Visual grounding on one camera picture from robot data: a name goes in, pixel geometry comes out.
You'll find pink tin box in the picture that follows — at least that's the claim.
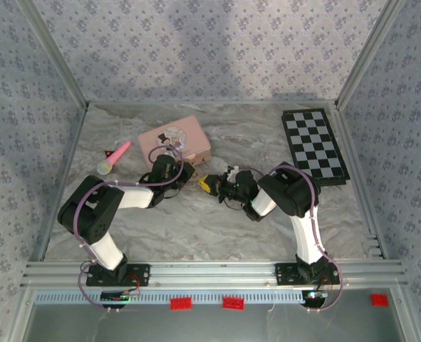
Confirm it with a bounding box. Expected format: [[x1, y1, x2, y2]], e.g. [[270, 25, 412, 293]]
[[137, 115, 212, 171]]

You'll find pink toy microphone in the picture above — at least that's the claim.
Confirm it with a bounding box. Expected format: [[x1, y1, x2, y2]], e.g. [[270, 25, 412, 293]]
[[95, 140, 132, 176]]

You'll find black grey chessboard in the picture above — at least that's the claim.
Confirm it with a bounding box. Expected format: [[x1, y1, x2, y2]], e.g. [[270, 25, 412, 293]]
[[281, 108, 350, 187]]

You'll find grey metal sheet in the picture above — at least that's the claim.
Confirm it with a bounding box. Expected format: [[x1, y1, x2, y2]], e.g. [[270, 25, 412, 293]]
[[10, 288, 421, 342]]

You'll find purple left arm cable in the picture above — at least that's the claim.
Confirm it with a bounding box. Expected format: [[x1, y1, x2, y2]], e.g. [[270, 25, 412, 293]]
[[75, 144, 185, 315]]

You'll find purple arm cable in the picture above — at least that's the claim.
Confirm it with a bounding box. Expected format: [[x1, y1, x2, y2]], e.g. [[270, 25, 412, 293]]
[[237, 164, 344, 315], [75, 144, 185, 315]]

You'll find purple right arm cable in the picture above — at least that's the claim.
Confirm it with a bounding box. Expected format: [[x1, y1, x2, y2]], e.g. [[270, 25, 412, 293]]
[[237, 164, 344, 315]]

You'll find aluminium front rail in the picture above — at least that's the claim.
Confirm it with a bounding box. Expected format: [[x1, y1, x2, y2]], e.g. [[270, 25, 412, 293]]
[[19, 259, 409, 289]]

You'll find aluminium side rail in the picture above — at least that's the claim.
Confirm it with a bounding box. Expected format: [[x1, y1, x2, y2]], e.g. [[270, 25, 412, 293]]
[[29, 103, 90, 261], [333, 106, 390, 259]]

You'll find grey slotted cable duct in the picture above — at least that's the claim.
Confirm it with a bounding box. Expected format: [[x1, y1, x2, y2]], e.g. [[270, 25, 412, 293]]
[[34, 289, 304, 304]]

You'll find aluminium frame post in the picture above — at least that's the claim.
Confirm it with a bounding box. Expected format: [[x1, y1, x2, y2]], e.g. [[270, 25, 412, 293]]
[[334, 0, 407, 110], [16, 0, 90, 108]]

